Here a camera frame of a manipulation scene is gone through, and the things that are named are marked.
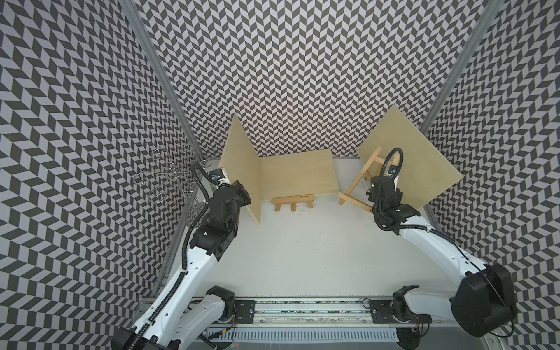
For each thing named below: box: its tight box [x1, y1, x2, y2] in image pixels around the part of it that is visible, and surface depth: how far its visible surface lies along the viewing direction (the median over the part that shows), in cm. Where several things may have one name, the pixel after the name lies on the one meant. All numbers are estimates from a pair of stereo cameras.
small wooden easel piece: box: [271, 193, 315, 212], surface depth 100 cm
